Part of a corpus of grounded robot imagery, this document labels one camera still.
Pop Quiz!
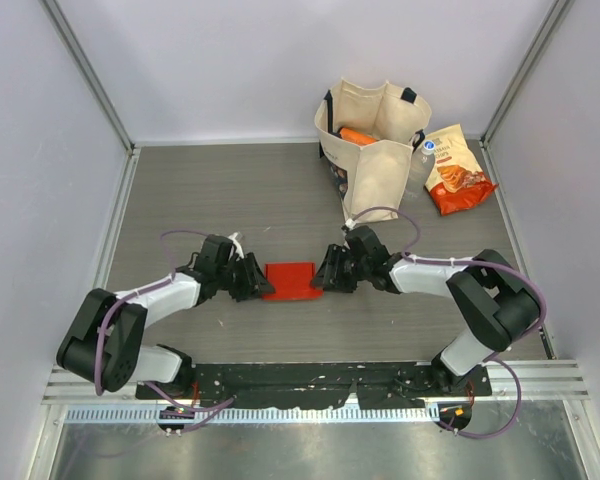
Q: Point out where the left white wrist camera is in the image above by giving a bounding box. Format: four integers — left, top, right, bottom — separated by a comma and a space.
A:
228, 231, 245, 259

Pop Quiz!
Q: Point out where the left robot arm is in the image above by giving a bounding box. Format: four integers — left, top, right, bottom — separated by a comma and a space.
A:
56, 233, 275, 399

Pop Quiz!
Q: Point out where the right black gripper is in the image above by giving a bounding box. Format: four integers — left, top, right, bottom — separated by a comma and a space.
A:
310, 244, 370, 293

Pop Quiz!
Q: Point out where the clear plastic water bottle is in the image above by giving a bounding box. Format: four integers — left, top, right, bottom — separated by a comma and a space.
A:
403, 140, 435, 200

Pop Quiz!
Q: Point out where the orange item in bag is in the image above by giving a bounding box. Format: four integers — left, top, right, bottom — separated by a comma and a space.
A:
336, 127, 377, 147

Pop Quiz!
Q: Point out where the left aluminium frame post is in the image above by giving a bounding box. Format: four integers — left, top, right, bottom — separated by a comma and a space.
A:
38, 0, 137, 151

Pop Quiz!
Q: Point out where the purple cable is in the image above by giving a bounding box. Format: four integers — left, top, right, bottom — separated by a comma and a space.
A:
93, 229, 236, 434
352, 206, 549, 441

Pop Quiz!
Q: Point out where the slotted cable duct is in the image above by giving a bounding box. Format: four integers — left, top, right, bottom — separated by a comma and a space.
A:
64, 404, 439, 425

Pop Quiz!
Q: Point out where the red cardboard paper box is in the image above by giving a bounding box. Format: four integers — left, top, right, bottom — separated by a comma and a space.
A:
263, 262, 323, 301

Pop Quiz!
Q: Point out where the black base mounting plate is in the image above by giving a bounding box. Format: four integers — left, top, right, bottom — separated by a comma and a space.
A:
136, 362, 492, 410

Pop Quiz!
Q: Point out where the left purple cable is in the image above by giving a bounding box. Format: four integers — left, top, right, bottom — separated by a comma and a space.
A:
93, 229, 236, 434

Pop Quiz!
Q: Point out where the right aluminium frame post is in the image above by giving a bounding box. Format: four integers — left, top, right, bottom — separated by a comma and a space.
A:
479, 0, 574, 149

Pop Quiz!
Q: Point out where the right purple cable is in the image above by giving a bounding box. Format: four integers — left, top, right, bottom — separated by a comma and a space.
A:
352, 206, 549, 441

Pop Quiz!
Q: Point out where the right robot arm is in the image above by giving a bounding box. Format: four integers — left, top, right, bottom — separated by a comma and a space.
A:
311, 226, 547, 395

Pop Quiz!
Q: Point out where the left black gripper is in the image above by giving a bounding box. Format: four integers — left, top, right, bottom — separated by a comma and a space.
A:
216, 252, 274, 302

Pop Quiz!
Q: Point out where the orange chips bag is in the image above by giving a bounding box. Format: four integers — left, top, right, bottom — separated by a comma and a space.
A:
425, 124, 497, 216

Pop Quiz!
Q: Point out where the beige canvas tote bag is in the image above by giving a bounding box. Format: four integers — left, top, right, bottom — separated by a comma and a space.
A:
314, 79, 432, 222

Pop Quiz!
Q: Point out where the aluminium frame post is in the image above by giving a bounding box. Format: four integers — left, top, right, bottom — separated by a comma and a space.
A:
38, 0, 137, 151
479, 0, 574, 149

